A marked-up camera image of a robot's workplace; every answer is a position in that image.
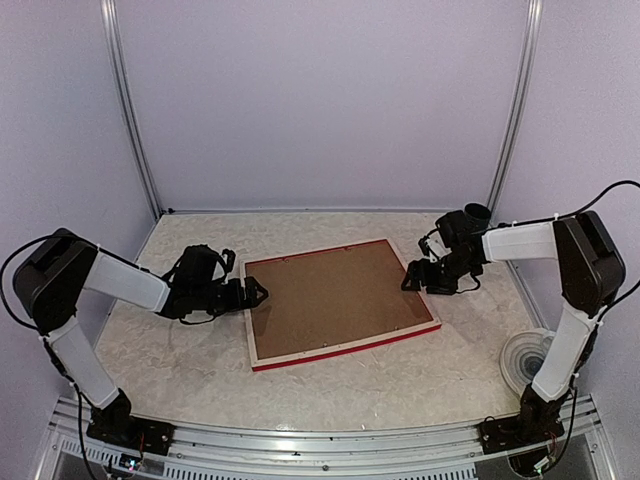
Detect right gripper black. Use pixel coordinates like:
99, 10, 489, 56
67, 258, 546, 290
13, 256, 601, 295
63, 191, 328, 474
405, 251, 478, 295

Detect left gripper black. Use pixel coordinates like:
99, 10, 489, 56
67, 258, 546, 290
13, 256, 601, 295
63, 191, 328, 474
193, 276, 268, 318

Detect wooden photo frame red edge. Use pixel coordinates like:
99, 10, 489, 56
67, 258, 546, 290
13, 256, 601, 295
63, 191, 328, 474
239, 238, 444, 373

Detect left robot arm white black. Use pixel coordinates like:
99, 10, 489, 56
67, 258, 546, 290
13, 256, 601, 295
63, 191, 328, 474
1, 228, 269, 445

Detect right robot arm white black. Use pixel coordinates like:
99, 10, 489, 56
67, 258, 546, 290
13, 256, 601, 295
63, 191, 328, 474
401, 203, 626, 444

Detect dark green cup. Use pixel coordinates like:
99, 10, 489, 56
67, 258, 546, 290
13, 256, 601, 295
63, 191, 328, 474
463, 203, 492, 233

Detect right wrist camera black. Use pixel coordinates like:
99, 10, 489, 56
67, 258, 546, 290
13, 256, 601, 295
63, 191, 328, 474
418, 235, 447, 263

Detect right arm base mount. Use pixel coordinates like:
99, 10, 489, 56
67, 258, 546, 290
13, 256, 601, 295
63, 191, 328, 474
477, 415, 565, 455

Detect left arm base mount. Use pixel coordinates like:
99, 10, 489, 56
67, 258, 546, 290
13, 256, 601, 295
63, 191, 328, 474
87, 416, 176, 456

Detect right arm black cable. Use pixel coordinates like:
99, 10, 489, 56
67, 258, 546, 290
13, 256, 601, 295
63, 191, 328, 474
504, 179, 640, 226

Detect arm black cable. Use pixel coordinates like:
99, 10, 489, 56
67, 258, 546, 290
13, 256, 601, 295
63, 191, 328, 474
0, 237, 51, 336
504, 179, 640, 226

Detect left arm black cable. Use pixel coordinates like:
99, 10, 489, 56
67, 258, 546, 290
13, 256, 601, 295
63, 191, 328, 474
0, 237, 51, 336

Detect aluminium front rail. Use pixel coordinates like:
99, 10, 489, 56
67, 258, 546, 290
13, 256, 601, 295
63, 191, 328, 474
34, 394, 616, 480

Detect right aluminium corner post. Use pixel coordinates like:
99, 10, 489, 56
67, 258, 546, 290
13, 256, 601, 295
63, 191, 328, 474
487, 0, 544, 216

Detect aluminium corner post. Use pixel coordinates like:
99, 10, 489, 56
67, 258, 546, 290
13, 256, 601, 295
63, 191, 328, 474
100, 0, 164, 221
487, 0, 544, 216

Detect left aluminium corner post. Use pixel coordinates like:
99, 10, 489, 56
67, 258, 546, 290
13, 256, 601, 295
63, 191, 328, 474
100, 0, 164, 221

